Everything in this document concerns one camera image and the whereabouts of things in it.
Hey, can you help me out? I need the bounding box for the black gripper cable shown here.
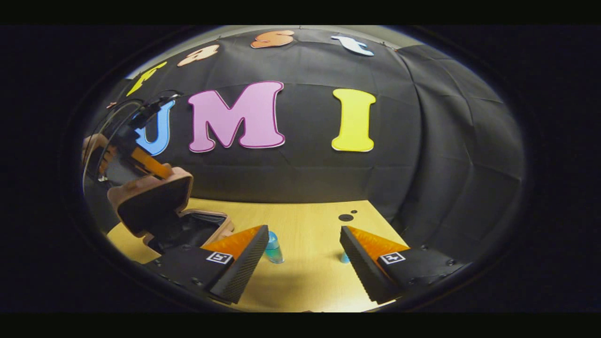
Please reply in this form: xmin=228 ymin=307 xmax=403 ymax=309
xmin=83 ymin=89 xmax=184 ymax=193

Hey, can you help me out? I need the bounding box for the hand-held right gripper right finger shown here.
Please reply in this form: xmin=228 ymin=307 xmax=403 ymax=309
xmin=339 ymin=226 xmax=472 ymax=305

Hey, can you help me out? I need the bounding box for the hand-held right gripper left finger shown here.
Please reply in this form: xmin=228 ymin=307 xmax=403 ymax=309
xmin=143 ymin=225 xmax=270 ymax=305

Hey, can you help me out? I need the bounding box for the green blue bottle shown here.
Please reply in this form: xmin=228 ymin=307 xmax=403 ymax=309
xmin=265 ymin=230 xmax=285 ymax=264

